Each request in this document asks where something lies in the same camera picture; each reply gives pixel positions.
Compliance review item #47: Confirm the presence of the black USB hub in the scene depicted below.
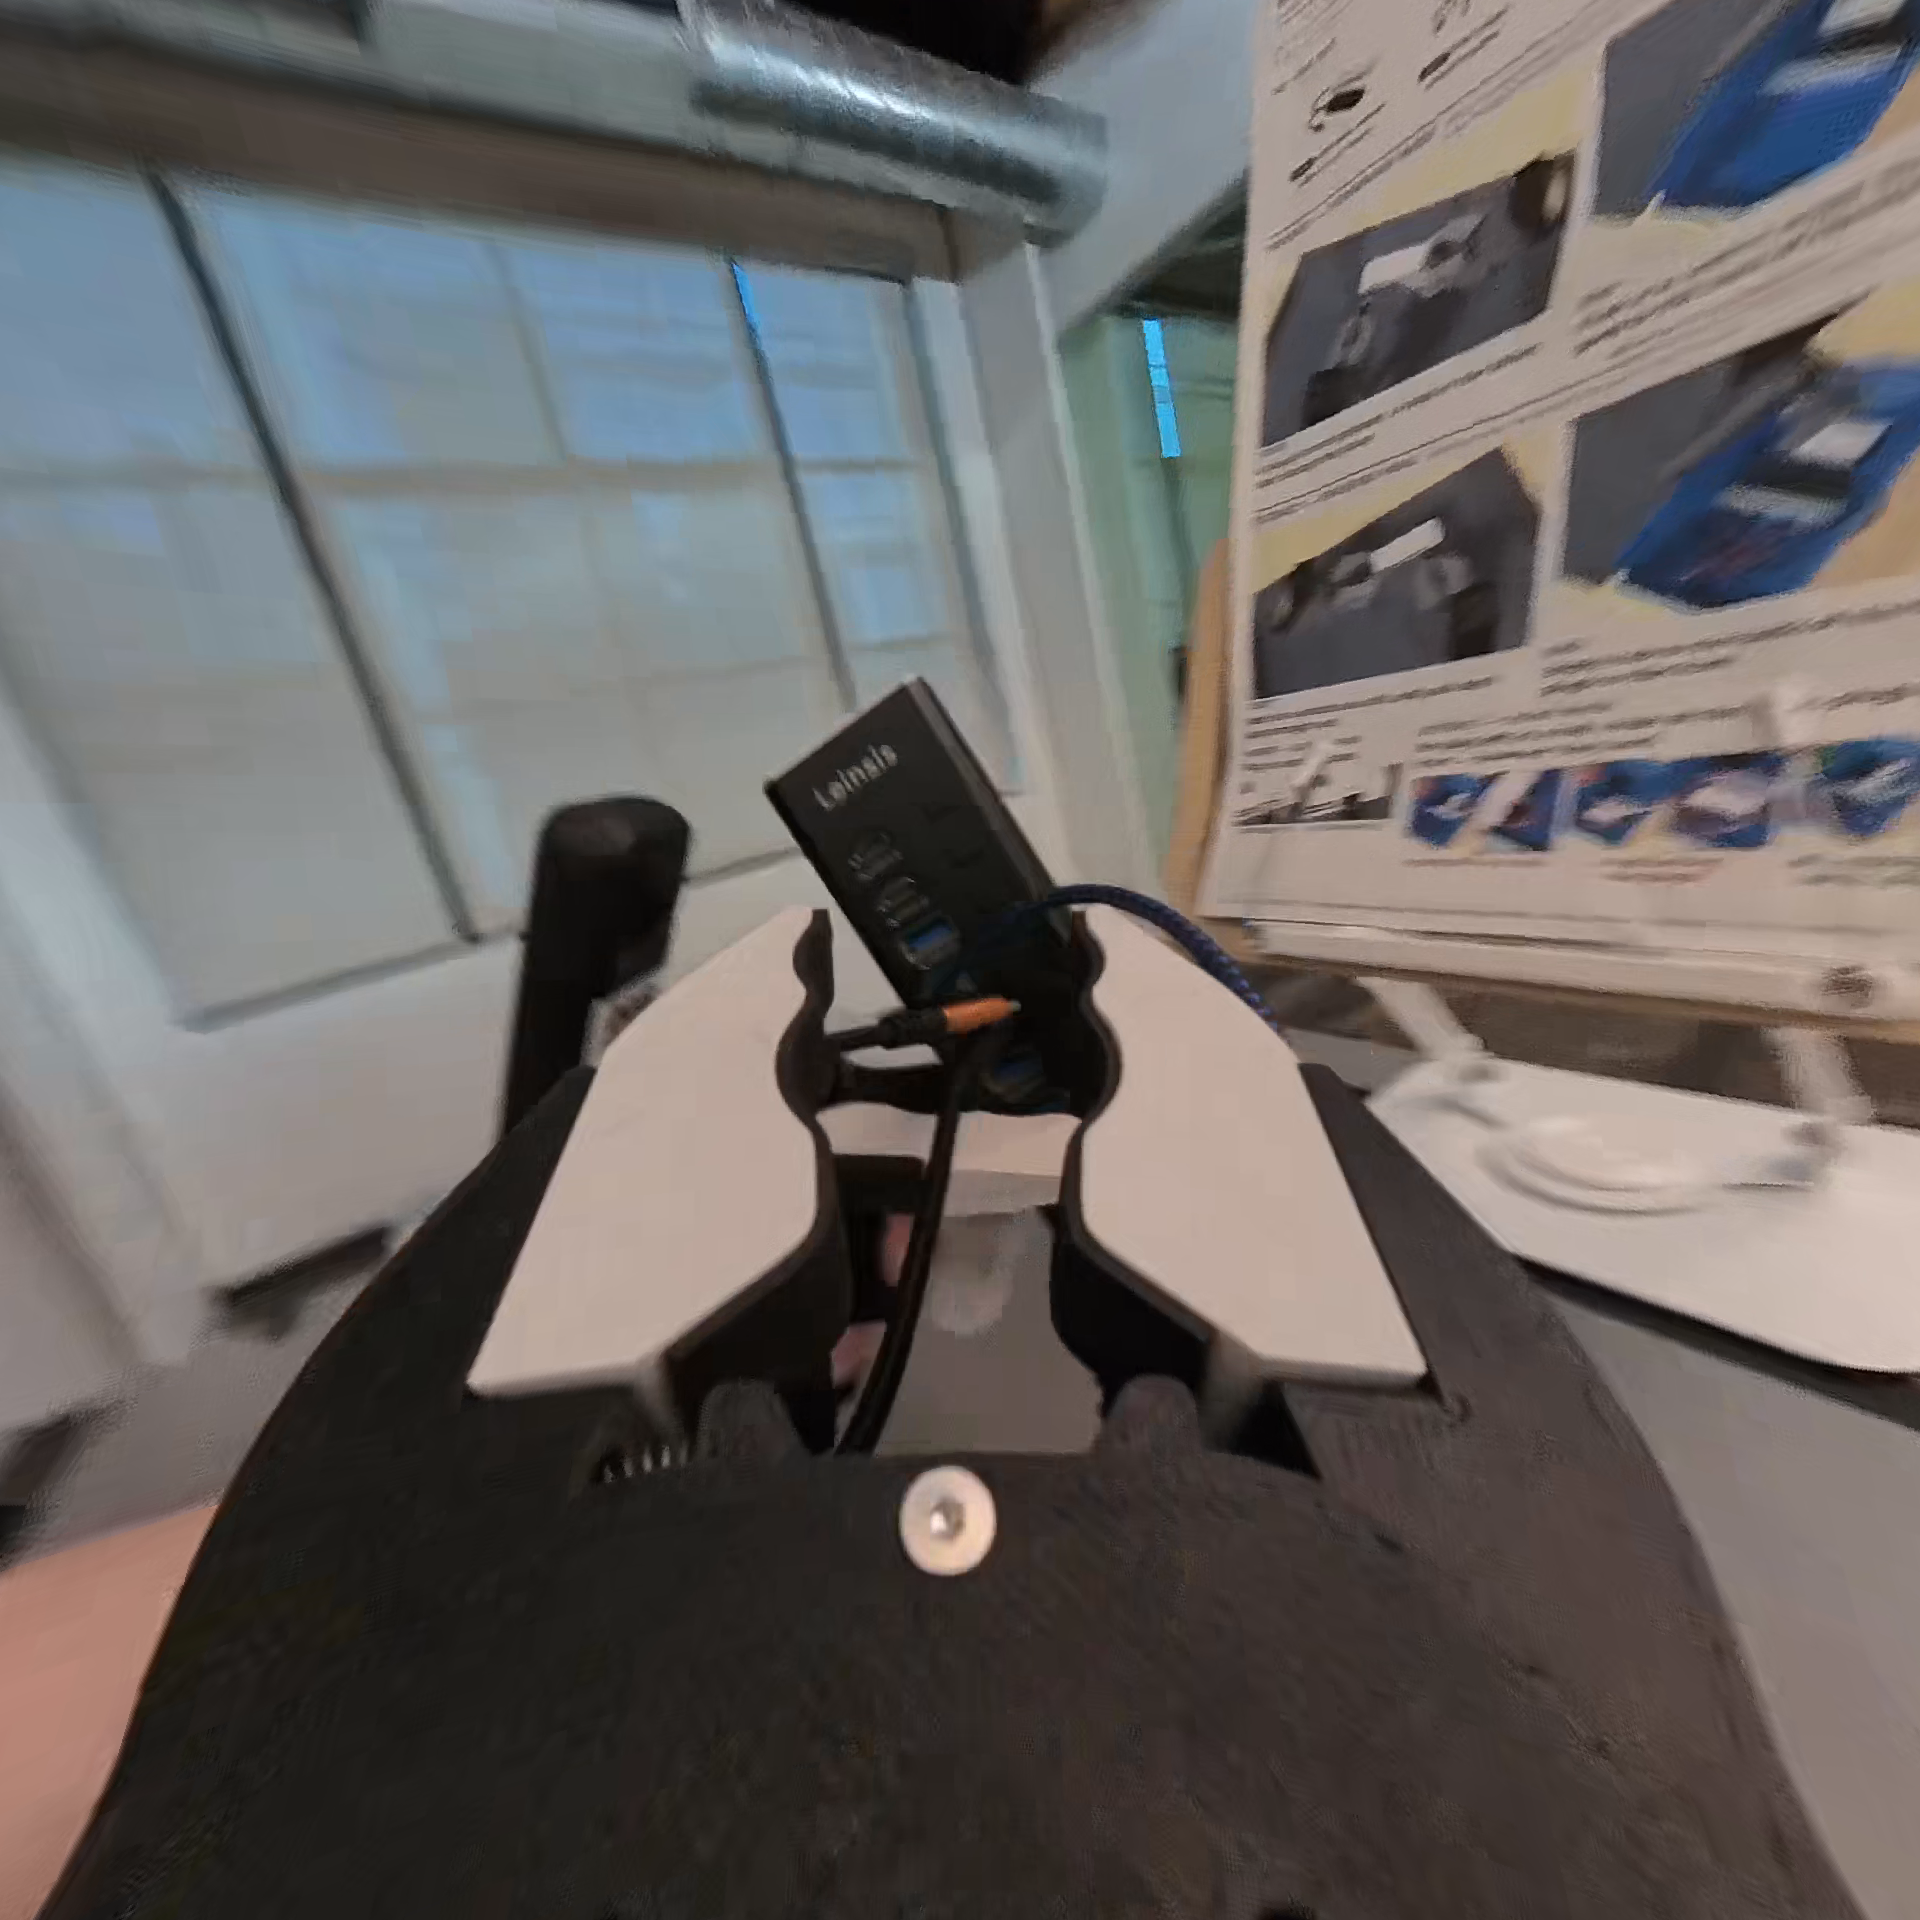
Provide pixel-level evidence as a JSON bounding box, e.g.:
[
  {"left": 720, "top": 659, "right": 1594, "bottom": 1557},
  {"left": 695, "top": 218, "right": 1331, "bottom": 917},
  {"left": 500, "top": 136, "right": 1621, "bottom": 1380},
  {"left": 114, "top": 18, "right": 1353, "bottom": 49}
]
[{"left": 763, "top": 680, "right": 1122, "bottom": 1121}]

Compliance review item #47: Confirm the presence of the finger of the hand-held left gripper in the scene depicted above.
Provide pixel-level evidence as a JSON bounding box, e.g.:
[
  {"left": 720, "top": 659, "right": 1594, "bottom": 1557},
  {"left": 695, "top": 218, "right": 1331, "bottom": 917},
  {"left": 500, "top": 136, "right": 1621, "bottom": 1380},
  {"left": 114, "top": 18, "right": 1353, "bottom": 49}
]
[{"left": 828, "top": 1107, "right": 1075, "bottom": 1213}]

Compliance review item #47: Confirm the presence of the person's left forearm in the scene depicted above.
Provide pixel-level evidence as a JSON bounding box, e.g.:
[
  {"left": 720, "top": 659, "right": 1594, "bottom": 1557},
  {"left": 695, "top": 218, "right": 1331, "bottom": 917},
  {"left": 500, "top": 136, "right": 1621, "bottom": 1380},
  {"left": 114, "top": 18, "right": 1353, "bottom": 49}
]
[{"left": 0, "top": 1497, "right": 228, "bottom": 1920}]

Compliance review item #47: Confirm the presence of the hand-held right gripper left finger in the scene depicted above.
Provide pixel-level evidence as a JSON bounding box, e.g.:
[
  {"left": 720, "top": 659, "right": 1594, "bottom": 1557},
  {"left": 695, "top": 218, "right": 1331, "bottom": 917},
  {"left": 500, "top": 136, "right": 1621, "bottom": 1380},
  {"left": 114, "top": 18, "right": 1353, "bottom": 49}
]
[{"left": 464, "top": 905, "right": 841, "bottom": 1452}]

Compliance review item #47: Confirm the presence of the round silver air duct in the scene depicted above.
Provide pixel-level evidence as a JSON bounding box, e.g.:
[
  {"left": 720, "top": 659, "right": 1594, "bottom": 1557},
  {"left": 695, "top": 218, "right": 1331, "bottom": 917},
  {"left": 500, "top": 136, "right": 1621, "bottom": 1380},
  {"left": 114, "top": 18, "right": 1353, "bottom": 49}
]
[{"left": 681, "top": 0, "right": 1112, "bottom": 249}]

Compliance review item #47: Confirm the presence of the printed instruction poster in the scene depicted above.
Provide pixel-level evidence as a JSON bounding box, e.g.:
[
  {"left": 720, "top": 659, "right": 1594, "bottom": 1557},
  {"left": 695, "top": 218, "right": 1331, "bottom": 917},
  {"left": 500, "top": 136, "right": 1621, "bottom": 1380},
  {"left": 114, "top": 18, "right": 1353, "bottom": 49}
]
[{"left": 1199, "top": 0, "right": 1920, "bottom": 963}]

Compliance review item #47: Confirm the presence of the blue braided USB cable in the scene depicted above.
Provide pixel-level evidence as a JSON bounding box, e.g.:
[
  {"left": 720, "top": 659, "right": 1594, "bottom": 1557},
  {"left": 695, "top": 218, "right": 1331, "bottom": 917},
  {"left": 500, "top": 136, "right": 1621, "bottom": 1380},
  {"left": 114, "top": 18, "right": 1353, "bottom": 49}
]
[{"left": 1028, "top": 886, "right": 1285, "bottom": 1041}]

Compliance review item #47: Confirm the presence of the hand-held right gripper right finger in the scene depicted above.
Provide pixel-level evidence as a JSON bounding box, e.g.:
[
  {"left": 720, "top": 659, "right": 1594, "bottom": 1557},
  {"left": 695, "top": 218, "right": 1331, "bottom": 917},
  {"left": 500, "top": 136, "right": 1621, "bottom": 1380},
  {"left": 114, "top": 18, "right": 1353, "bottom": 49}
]
[{"left": 1048, "top": 915, "right": 1431, "bottom": 1431}]

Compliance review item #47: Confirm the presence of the paned window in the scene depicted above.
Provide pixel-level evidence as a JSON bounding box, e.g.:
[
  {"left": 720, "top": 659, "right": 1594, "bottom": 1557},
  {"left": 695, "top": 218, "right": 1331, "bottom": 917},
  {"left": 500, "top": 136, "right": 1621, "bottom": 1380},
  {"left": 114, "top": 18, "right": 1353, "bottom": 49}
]
[{"left": 0, "top": 150, "right": 1028, "bottom": 1029}]

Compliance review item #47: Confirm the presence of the black cable with orange plug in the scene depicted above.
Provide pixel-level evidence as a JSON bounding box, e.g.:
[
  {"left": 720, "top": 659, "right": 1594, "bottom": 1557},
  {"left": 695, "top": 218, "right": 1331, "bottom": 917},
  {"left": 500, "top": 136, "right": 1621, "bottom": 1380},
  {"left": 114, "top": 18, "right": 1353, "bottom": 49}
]
[{"left": 823, "top": 988, "right": 1026, "bottom": 1456}]

